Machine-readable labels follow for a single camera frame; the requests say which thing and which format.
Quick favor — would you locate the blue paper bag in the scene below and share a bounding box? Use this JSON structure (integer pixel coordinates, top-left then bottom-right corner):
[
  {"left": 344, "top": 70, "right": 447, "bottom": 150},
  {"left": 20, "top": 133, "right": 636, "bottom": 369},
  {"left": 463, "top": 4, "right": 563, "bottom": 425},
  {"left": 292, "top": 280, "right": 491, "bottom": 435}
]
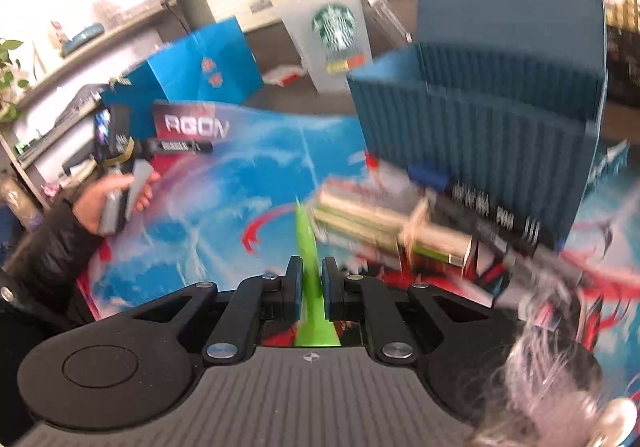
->
[{"left": 101, "top": 17, "right": 264, "bottom": 140}]

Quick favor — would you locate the person's left forearm black sleeve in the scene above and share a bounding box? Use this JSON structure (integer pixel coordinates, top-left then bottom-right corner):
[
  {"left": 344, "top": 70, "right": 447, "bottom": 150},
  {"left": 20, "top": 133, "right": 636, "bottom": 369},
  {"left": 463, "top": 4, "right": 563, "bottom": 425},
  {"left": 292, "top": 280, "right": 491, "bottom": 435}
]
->
[{"left": 0, "top": 199, "right": 107, "bottom": 328}]

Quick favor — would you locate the green potted plant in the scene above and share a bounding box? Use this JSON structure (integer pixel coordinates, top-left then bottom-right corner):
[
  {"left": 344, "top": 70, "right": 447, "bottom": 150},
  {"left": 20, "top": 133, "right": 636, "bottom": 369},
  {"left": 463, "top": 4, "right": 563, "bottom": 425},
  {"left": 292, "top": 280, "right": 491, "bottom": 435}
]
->
[{"left": 0, "top": 39, "right": 32, "bottom": 124}]

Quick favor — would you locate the person's left hand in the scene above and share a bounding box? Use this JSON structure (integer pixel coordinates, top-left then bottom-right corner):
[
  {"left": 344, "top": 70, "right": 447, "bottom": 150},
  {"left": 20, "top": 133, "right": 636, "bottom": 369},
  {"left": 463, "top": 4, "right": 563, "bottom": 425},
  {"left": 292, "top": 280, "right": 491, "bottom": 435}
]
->
[{"left": 72, "top": 170, "right": 162, "bottom": 234}]

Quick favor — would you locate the green pointed plastic stick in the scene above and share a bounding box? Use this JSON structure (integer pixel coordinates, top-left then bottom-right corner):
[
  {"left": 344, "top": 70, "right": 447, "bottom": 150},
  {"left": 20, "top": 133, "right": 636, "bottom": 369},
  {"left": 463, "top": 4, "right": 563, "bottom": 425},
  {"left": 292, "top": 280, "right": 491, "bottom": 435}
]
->
[{"left": 294, "top": 198, "right": 342, "bottom": 347}]

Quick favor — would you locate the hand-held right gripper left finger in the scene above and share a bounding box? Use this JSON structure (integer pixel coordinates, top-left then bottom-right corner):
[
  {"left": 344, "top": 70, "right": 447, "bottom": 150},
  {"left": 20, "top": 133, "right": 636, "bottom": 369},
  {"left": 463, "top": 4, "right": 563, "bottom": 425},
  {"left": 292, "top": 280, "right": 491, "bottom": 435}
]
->
[{"left": 130, "top": 255, "right": 304, "bottom": 364}]

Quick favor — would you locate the colourful printed desk mat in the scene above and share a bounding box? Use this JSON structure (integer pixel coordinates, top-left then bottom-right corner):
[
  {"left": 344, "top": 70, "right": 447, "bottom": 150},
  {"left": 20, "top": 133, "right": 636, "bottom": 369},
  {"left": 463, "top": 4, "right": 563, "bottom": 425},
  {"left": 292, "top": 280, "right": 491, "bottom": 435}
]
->
[{"left": 80, "top": 99, "right": 640, "bottom": 370}]

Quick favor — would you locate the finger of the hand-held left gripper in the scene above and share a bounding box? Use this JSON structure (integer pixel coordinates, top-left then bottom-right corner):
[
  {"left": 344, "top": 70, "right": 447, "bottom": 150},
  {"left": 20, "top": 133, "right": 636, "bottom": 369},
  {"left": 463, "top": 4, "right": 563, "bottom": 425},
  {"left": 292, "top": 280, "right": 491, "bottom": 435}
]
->
[{"left": 145, "top": 139, "right": 214, "bottom": 156}]

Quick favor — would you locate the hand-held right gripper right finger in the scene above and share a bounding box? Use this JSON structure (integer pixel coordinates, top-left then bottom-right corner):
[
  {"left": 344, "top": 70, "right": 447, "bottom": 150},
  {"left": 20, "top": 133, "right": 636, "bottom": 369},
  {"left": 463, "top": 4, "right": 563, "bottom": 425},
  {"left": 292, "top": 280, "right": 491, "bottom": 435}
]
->
[{"left": 323, "top": 256, "right": 494, "bottom": 366}]

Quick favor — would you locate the teal container-shaped storage box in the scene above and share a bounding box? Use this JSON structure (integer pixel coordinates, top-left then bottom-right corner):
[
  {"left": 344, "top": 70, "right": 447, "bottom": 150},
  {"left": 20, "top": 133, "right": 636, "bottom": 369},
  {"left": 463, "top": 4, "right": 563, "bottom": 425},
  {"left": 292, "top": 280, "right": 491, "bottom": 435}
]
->
[{"left": 347, "top": 0, "right": 609, "bottom": 249}]

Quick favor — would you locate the white paper bag green logo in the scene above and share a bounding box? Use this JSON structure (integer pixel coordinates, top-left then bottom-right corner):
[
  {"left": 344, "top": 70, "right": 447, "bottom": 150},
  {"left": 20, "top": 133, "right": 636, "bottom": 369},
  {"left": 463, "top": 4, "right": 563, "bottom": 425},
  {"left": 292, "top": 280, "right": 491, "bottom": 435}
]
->
[{"left": 281, "top": 0, "right": 374, "bottom": 94}]

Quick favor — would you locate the wooden wall shelf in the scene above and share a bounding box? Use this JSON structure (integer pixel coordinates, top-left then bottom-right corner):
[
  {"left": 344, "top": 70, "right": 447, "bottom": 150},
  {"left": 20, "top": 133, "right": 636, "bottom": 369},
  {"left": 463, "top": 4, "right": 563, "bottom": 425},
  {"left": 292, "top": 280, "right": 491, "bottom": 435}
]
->
[{"left": 0, "top": 0, "right": 178, "bottom": 178}]

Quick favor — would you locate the red and white packet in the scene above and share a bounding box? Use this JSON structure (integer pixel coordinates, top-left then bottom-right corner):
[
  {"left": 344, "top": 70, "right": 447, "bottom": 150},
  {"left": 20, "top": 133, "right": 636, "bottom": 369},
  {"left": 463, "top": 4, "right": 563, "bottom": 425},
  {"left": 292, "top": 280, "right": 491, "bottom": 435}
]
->
[{"left": 262, "top": 64, "right": 309, "bottom": 88}]

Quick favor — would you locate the pink fuzzy tuft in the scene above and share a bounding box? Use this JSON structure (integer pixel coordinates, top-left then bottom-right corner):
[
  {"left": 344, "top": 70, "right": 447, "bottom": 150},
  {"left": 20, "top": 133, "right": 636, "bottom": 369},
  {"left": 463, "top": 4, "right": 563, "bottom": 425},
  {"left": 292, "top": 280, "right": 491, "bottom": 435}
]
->
[{"left": 469, "top": 322, "right": 640, "bottom": 447}]

